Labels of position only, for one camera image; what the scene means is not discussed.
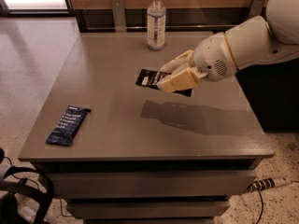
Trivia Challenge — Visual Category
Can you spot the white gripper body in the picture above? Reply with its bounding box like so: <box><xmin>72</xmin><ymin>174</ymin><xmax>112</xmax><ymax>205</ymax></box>
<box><xmin>192</xmin><ymin>33</ymin><xmax>236</xmax><ymax>82</ymax></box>

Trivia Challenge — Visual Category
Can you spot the black chocolate rxbar wrapper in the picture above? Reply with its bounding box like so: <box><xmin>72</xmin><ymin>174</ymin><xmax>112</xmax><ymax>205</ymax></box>
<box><xmin>135</xmin><ymin>68</ymin><xmax>193</xmax><ymax>98</ymax></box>

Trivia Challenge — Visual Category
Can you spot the metal wall bracket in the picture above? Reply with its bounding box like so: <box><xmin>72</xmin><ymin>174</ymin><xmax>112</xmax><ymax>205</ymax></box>
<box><xmin>111</xmin><ymin>0</ymin><xmax>127</xmax><ymax>33</ymax></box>
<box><xmin>247</xmin><ymin>0</ymin><xmax>266</xmax><ymax>20</ymax></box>

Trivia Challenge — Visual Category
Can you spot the right metal wall bracket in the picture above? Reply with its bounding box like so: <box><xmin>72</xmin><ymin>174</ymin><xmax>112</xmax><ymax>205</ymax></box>
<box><xmin>247</xmin><ymin>0</ymin><xmax>266</xmax><ymax>20</ymax></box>

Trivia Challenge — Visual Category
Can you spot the clear plastic water bottle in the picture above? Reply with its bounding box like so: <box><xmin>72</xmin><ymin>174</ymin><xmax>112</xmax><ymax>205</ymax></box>
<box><xmin>147</xmin><ymin>0</ymin><xmax>166</xmax><ymax>50</ymax></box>

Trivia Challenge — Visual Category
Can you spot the left metal wall bracket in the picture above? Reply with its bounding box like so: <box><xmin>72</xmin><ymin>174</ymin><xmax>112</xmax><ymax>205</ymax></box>
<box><xmin>111</xmin><ymin>0</ymin><xmax>127</xmax><ymax>33</ymax></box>

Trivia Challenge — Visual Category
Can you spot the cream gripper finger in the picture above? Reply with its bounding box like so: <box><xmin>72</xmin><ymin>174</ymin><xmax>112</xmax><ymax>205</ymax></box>
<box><xmin>157</xmin><ymin>66</ymin><xmax>207</xmax><ymax>92</ymax></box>
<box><xmin>160</xmin><ymin>49</ymin><xmax>193</xmax><ymax>74</ymax></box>

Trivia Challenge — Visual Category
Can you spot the striped cable plug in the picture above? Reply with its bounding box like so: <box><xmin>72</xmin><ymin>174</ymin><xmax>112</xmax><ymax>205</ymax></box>
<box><xmin>246</xmin><ymin>177</ymin><xmax>291</xmax><ymax>192</ymax></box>

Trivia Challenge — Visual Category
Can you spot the blue blueberry rxbar wrapper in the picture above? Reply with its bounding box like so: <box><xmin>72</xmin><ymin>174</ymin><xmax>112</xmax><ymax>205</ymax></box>
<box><xmin>46</xmin><ymin>105</ymin><xmax>91</xmax><ymax>147</ymax></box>

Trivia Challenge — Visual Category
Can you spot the grey drawer cabinet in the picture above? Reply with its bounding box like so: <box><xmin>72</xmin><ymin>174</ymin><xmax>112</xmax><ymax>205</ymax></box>
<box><xmin>19</xmin><ymin>33</ymin><xmax>273</xmax><ymax>224</ymax></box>

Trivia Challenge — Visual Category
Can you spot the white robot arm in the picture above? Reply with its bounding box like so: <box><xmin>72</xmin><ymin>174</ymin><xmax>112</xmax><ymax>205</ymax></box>
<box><xmin>157</xmin><ymin>0</ymin><xmax>299</xmax><ymax>92</ymax></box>

